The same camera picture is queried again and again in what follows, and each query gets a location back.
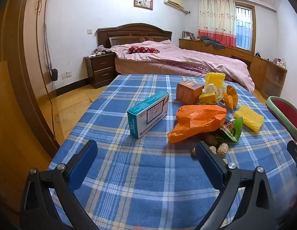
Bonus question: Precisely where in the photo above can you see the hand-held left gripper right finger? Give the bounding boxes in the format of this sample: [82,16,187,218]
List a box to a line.
[195,141,281,230]

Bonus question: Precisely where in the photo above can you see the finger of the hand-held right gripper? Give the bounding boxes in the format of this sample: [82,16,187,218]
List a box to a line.
[287,140,297,164]

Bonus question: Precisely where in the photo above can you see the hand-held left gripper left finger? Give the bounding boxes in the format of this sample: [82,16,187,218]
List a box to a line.
[20,139,98,230]

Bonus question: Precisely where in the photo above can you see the watermelon shaped bin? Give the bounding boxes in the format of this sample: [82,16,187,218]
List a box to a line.
[266,96,297,142]

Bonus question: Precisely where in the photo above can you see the small yellow box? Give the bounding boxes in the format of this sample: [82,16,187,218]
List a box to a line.
[199,92,218,105]

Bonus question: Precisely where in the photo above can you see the pile of peanuts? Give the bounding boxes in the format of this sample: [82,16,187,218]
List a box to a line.
[192,134,229,164]

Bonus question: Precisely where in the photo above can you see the green snack wrapper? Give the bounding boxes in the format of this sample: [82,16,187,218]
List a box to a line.
[212,117,243,145]

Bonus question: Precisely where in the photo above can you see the orange plastic bag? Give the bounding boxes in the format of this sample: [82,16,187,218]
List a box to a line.
[167,105,227,144]

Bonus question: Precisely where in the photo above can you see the blue plaid blanket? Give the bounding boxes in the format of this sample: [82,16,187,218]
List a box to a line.
[48,74,297,230]

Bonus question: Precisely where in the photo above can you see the yellow foam fruit net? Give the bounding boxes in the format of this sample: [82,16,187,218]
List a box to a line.
[233,105,264,133]
[205,72,226,89]

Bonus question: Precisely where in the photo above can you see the orange snack wrapper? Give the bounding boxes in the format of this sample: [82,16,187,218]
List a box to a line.
[223,85,239,113]

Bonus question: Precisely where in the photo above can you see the crumpled white plastic bag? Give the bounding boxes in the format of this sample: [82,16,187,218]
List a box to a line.
[202,83,227,102]

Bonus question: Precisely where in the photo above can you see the orange cardboard box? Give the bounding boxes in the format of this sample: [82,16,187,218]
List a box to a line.
[175,81,203,105]

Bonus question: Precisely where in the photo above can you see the teal medicine box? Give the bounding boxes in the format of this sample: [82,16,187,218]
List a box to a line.
[127,91,170,139]

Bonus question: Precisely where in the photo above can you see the white bottles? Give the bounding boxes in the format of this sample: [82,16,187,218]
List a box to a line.
[273,57,287,67]

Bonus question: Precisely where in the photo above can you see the long wooden cabinet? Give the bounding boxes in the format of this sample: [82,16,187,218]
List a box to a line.
[179,38,288,94]

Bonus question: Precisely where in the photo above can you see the dark wooden nightstand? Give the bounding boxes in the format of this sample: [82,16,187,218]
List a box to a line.
[84,52,116,90]

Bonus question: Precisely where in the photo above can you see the pink quilt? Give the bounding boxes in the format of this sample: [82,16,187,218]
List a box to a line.
[110,39,256,93]

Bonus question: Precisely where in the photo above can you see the crumpled clothes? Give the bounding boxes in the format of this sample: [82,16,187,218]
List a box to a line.
[91,45,113,56]

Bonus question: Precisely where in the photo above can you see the grey clothes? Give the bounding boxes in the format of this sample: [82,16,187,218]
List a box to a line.
[200,36,226,51]

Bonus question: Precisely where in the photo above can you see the red floral pillow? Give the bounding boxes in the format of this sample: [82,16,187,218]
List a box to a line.
[128,46,160,54]

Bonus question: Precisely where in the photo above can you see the wooden bed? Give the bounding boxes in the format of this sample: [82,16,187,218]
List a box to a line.
[96,23,256,93]

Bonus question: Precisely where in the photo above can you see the floral curtain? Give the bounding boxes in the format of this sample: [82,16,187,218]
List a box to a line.
[198,0,237,48]

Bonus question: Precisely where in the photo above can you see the white air conditioner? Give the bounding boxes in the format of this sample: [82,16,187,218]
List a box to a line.
[163,0,185,12]

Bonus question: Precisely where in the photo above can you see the black hanging cable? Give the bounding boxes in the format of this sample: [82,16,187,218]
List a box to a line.
[36,0,55,135]

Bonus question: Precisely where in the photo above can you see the window with wooden frame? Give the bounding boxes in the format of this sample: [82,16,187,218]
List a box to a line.
[235,2,256,51]

